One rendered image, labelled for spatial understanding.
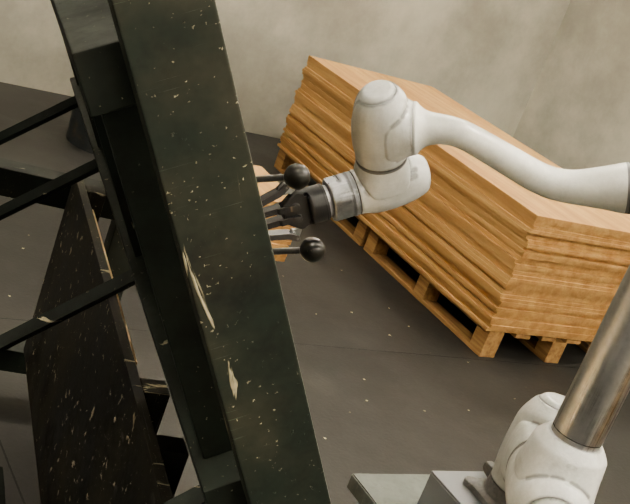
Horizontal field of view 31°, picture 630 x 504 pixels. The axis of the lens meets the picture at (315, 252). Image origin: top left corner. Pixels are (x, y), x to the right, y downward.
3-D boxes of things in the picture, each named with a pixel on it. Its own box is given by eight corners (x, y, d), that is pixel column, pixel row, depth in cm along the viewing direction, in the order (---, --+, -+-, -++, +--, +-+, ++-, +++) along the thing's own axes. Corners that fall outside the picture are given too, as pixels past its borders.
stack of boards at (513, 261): (619, 369, 611) (681, 242, 586) (475, 357, 554) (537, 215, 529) (393, 188, 802) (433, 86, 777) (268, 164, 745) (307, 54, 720)
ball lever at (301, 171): (220, 199, 162) (309, 193, 158) (214, 175, 160) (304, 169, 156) (227, 187, 165) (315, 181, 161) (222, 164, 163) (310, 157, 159)
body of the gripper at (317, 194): (325, 212, 227) (281, 225, 225) (317, 174, 223) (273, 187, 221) (335, 227, 220) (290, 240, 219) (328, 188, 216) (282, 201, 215)
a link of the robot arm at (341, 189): (343, 164, 224) (315, 172, 223) (357, 180, 216) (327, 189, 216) (350, 204, 229) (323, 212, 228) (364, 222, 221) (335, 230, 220)
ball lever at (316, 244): (238, 270, 167) (324, 266, 163) (232, 248, 165) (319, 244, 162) (245, 257, 170) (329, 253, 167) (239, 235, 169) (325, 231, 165)
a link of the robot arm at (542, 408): (557, 482, 248) (598, 398, 242) (563, 524, 231) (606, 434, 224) (489, 455, 249) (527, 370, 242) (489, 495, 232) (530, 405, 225)
